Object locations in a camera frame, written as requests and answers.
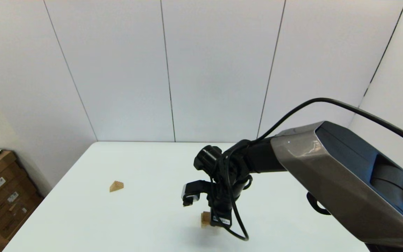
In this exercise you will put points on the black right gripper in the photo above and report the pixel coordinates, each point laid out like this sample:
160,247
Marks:
222,196

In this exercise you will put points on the arched wooden building block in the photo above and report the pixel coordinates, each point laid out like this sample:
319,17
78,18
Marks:
205,225

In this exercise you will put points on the rectangular wooden building block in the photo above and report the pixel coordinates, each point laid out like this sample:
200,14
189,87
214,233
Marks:
206,216

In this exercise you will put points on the triangular wooden building block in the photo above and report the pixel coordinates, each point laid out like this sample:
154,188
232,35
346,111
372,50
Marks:
116,186

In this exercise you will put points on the large brown cardboard box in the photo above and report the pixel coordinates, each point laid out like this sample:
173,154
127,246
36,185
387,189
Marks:
2,189

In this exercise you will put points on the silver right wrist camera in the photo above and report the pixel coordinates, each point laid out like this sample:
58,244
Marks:
184,191

